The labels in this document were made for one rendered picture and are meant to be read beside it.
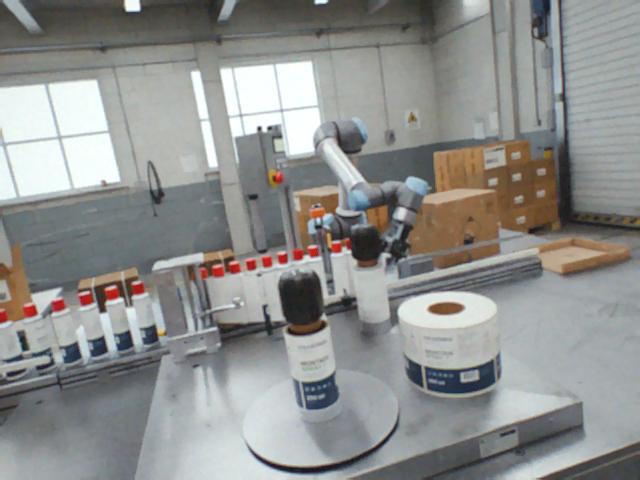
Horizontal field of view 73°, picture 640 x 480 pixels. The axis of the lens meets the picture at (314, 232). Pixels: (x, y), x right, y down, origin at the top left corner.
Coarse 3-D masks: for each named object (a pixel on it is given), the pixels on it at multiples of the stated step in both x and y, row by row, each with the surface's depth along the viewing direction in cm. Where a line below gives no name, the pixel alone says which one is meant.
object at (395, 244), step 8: (400, 224) 145; (400, 232) 144; (408, 232) 145; (384, 240) 149; (392, 240) 143; (400, 240) 144; (384, 248) 149; (392, 248) 144; (400, 248) 145; (400, 256) 145
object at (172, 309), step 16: (160, 272) 118; (160, 288) 118; (176, 288) 119; (160, 304) 119; (176, 304) 120; (192, 304) 123; (176, 320) 121; (192, 320) 133; (208, 320) 126; (176, 336) 121; (192, 336) 122; (208, 336) 124; (192, 352) 123
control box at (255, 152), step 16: (240, 144) 136; (256, 144) 134; (272, 144) 140; (240, 160) 137; (256, 160) 136; (272, 160) 139; (256, 176) 137; (272, 176) 138; (288, 176) 149; (256, 192) 138
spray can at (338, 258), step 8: (336, 248) 143; (336, 256) 143; (344, 256) 144; (336, 264) 144; (344, 264) 144; (336, 272) 144; (344, 272) 144; (336, 280) 145; (344, 280) 145; (336, 288) 146
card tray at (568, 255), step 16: (560, 240) 183; (576, 240) 183; (592, 240) 175; (544, 256) 176; (560, 256) 173; (576, 256) 170; (592, 256) 156; (608, 256) 158; (624, 256) 160; (560, 272) 156
